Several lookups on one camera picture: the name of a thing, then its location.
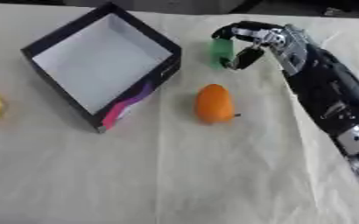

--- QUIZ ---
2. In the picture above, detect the black box with white inside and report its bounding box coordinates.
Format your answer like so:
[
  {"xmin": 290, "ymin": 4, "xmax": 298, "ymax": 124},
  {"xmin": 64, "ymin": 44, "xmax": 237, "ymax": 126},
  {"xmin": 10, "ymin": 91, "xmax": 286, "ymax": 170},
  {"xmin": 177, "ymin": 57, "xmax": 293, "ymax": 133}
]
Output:
[{"xmin": 18, "ymin": 1, "xmax": 185, "ymax": 135}]

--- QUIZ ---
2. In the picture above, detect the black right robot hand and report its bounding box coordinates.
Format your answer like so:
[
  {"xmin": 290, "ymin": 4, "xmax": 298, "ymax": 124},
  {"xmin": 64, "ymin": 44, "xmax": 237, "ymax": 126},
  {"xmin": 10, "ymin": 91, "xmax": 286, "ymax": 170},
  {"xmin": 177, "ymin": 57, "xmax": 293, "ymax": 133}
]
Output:
[{"xmin": 210, "ymin": 20, "xmax": 359, "ymax": 137}]

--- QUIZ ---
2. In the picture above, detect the orange toy fruit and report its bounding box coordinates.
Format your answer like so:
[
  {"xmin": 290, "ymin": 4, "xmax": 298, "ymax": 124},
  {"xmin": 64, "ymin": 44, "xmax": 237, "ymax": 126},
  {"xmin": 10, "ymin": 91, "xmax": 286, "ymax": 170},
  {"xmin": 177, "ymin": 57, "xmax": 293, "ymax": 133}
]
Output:
[{"xmin": 193, "ymin": 83, "xmax": 243, "ymax": 126}]

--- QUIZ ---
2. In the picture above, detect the green cylinder block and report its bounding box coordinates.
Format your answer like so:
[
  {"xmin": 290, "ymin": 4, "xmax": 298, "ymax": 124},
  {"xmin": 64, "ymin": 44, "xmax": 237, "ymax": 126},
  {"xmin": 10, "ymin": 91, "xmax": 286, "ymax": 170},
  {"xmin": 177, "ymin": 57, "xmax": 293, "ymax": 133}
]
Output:
[{"xmin": 208, "ymin": 38, "xmax": 236, "ymax": 71}]

